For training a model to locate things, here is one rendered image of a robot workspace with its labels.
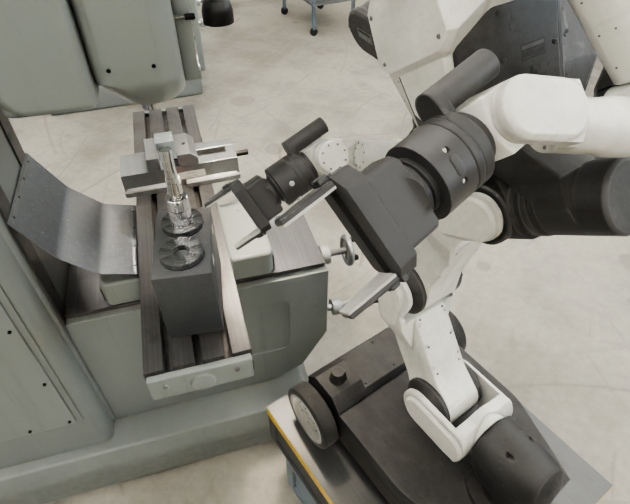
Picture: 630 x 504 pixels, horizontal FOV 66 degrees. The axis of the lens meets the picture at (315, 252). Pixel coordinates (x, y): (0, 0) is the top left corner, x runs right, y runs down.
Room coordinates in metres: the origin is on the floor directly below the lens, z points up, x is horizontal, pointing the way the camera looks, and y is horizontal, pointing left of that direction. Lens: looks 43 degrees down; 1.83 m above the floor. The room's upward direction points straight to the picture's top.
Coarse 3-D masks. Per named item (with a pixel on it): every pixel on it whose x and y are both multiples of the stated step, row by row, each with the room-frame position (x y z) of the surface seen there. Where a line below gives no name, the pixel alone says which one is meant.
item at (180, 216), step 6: (186, 204) 0.81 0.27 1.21; (168, 210) 0.81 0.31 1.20; (174, 210) 0.80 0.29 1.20; (180, 210) 0.80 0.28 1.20; (186, 210) 0.81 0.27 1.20; (174, 216) 0.80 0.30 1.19; (180, 216) 0.80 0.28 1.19; (186, 216) 0.80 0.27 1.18; (192, 216) 0.83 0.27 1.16; (174, 222) 0.80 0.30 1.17; (180, 222) 0.80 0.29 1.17; (186, 222) 0.80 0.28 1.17
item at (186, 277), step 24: (168, 216) 0.83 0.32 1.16; (168, 240) 0.77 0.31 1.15; (192, 240) 0.75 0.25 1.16; (216, 240) 0.88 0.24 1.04; (168, 264) 0.68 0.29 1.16; (192, 264) 0.69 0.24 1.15; (216, 264) 0.78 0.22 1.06; (168, 288) 0.66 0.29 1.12; (192, 288) 0.67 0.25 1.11; (216, 288) 0.69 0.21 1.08; (168, 312) 0.66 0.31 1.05; (192, 312) 0.66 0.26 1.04; (216, 312) 0.67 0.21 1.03
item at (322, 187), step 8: (320, 176) 0.38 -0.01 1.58; (312, 184) 0.37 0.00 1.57; (320, 184) 0.37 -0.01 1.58; (328, 184) 0.36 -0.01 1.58; (312, 192) 0.36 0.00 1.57; (320, 192) 0.35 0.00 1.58; (328, 192) 0.35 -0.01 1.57; (304, 200) 0.35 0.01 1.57; (312, 200) 0.35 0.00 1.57; (320, 200) 0.35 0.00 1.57; (296, 208) 0.34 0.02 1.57; (304, 208) 0.34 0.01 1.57; (280, 216) 0.34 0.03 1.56; (288, 216) 0.33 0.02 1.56; (296, 216) 0.33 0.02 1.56; (280, 224) 0.33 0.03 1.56; (288, 224) 0.33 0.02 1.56
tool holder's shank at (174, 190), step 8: (160, 152) 0.81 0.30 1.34; (168, 152) 0.81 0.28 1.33; (168, 160) 0.81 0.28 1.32; (168, 168) 0.81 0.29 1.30; (168, 176) 0.81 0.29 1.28; (176, 176) 0.82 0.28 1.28; (168, 184) 0.81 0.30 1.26; (176, 184) 0.81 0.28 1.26; (168, 192) 0.81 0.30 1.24; (176, 192) 0.81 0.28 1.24
